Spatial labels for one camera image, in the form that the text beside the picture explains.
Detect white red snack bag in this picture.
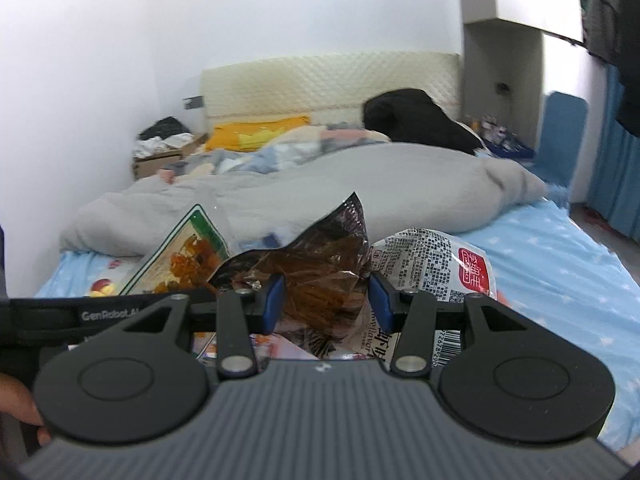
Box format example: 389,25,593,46
343,229,498,363

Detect green clear snack bag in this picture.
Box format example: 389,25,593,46
118,204,232,296

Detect dark brown snack bag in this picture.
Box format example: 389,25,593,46
209,193,370,359

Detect left hand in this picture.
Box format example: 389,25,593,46
0,374,51,446

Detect grey duvet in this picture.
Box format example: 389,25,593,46
60,143,547,257

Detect light blue star bedsheet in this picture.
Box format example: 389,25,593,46
36,200,639,450

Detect yellow pillow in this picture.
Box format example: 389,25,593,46
204,115,311,152

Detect cardboard box with clothes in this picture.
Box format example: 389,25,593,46
131,116,208,180

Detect blue tray with bottles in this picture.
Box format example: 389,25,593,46
463,115,535,160

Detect black clothing pile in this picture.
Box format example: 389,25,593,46
362,88,483,155

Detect blue chair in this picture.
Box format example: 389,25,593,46
532,91,588,188

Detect blue curtain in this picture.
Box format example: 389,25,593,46
587,65,639,242

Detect cream padded headboard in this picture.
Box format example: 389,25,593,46
200,51,462,126

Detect grey white wardrobe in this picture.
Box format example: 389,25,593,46
460,0,582,148

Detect hanging dark clothes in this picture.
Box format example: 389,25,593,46
580,0,639,136

